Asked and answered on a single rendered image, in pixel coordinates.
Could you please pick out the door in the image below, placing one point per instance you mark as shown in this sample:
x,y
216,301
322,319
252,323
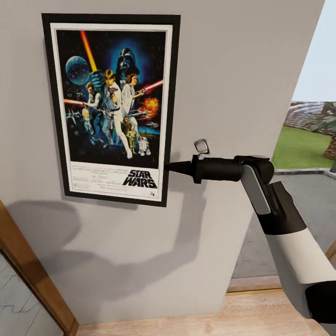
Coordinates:
x,y
30,304

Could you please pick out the poster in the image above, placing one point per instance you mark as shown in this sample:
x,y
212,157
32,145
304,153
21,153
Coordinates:
x,y
112,79

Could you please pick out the fixed window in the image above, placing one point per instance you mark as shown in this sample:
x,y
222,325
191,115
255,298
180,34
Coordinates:
x,y
304,160

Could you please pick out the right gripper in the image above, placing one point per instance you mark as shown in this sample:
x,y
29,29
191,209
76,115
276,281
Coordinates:
x,y
207,168

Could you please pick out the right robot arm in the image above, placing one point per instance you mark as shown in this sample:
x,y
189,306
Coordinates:
x,y
306,275

